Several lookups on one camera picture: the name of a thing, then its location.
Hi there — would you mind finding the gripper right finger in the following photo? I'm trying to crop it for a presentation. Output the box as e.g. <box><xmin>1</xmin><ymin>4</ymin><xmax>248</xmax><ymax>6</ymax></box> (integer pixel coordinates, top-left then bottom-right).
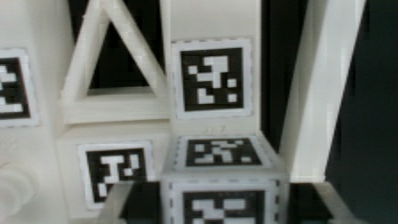
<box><xmin>312</xmin><ymin>182</ymin><xmax>369</xmax><ymax>224</ymax></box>

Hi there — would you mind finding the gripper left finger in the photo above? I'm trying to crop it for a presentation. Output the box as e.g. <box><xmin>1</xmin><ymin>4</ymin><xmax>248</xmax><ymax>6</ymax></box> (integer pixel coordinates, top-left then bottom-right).
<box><xmin>96</xmin><ymin>182</ymin><xmax>133</xmax><ymax>224</ymax></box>

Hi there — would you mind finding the white tagged cube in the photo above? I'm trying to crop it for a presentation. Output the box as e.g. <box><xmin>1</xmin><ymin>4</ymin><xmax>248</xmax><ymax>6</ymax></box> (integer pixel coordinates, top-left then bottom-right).
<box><xmin>159</xmin><ymin>134</ymin><xmax>289</xmax><ymax>224</ymax></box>

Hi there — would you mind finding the white chair back frame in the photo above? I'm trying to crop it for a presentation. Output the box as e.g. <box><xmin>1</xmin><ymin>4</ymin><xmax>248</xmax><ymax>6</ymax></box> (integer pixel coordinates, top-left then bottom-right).
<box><xmin>0</xmin><ymin>0</ymin><xmax>364</xmax><ymax>224</ymax></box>

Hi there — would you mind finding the white chair seat part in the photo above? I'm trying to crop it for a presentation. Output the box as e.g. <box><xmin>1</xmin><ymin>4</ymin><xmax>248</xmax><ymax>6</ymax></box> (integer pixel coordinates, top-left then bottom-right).
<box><xmin>56</xmin><ymin>121</ymin><xmax>170</xmax><ymax>217</ymax></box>

